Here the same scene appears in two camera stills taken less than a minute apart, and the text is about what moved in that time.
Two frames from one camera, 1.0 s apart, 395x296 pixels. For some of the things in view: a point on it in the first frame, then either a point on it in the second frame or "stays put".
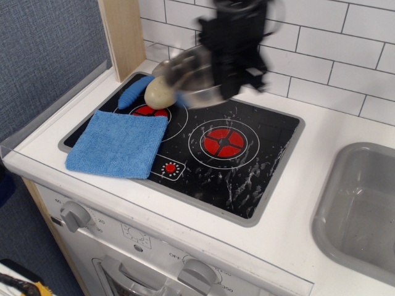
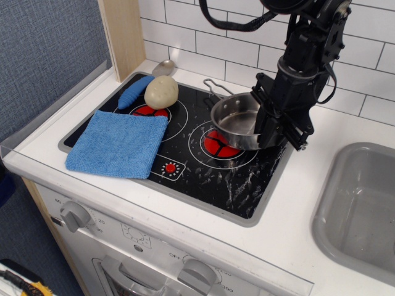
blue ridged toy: x=134 y=90 stays put
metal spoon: x=163 y=68 stays put
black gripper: x=234 y=36 → x=286 y=96
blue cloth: x=115 y=145 stays put
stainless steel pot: x=194 y=73 → x=233 y=117
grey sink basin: x=353 y=217 stays put
